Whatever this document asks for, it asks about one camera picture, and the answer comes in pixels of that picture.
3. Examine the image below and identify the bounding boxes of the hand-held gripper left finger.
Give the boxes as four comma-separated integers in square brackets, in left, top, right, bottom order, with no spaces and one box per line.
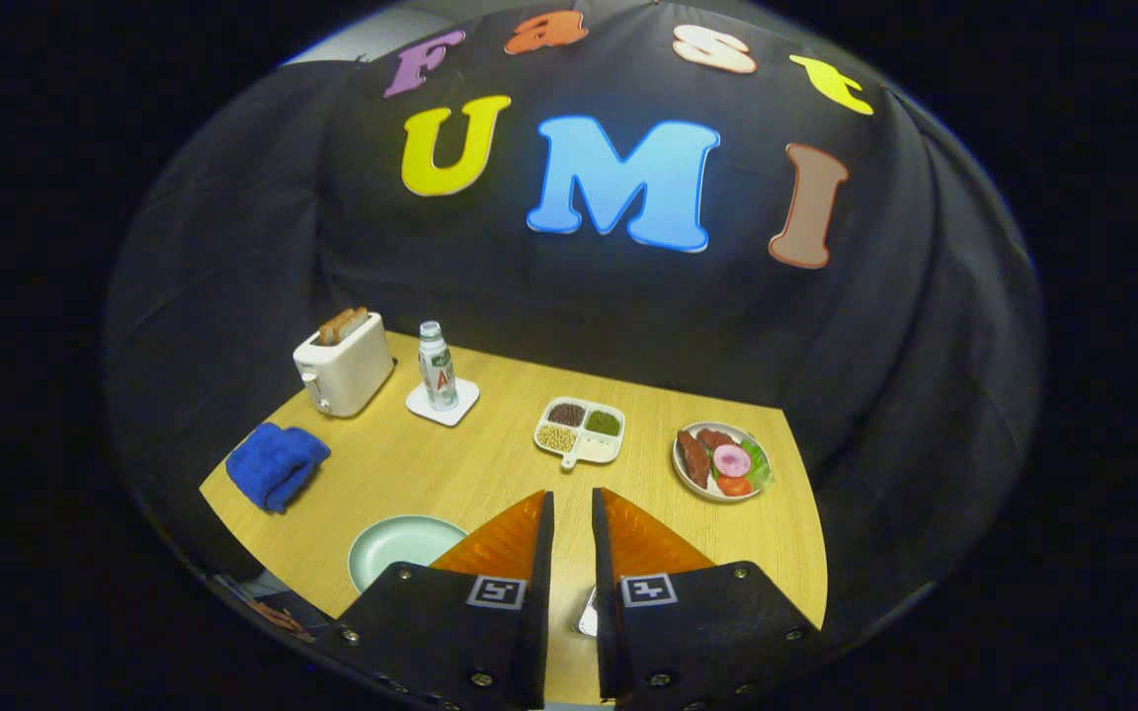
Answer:
[335,490,556,711]

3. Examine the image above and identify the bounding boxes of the white toaster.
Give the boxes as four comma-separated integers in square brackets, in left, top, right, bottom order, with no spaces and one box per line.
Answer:
[291,310,398,419]

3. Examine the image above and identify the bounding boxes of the green lettuce leaf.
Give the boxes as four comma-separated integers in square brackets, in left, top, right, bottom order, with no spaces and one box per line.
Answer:
[741,438,775,492]

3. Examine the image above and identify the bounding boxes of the folded blue towel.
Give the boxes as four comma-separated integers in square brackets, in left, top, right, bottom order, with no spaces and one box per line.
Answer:
[225,422,332,515]

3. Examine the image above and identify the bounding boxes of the small plastic drink bottle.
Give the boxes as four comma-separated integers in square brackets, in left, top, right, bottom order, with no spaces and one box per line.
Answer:
[417,320,460,412]

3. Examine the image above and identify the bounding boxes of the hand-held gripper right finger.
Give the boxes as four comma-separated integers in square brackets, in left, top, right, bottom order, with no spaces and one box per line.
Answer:
[591,486,824,711]

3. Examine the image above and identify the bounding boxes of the pale green round plate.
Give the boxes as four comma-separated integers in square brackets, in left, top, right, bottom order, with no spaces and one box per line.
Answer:
[347,513,472,594]

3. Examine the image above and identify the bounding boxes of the brown toast slices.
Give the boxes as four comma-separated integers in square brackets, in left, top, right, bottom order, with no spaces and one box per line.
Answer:
[316,305,370,348]

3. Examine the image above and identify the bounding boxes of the white divided tray of beans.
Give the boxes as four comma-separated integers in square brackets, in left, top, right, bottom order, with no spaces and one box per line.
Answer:
[531,395,627,471]

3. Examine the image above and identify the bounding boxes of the white square coaster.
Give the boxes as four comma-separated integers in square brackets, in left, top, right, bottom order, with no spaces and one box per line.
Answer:
[405,376,482,429]

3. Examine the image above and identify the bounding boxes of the brown meat slices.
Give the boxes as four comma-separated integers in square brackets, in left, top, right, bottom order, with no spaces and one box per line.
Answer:
[677,427,734,491]

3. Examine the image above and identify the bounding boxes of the white plate of food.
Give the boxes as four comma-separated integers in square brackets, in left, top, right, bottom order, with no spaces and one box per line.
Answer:
[671,421,774,504]

